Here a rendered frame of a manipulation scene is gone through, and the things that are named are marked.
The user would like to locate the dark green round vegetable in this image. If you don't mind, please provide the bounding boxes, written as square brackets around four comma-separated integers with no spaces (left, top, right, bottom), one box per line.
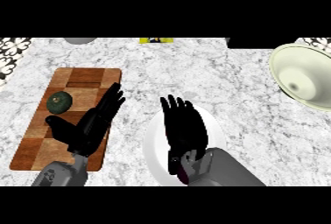
[45,91,73,116]

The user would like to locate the grey round object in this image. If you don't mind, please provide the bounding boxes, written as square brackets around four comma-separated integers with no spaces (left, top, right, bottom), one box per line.
[63,38,99,46]

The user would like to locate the white plate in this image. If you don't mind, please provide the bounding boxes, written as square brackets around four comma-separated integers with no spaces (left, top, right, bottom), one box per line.
[141,104,227,187]

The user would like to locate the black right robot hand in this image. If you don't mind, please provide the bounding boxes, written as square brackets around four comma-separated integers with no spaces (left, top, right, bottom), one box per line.
[159,94,209,176]

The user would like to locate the yellow box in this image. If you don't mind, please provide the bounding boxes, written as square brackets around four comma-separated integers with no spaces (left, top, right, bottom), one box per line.
[138,38,174,45]

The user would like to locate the pale green bowl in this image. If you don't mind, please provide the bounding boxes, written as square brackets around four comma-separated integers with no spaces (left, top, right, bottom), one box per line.
[267,43,331,112]

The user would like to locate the brown wooden cutting board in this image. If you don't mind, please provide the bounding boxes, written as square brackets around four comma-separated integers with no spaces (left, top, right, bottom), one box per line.
[8,67,122,172]

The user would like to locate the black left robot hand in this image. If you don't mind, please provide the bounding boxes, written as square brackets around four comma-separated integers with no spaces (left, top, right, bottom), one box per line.
[44,82,127,158]

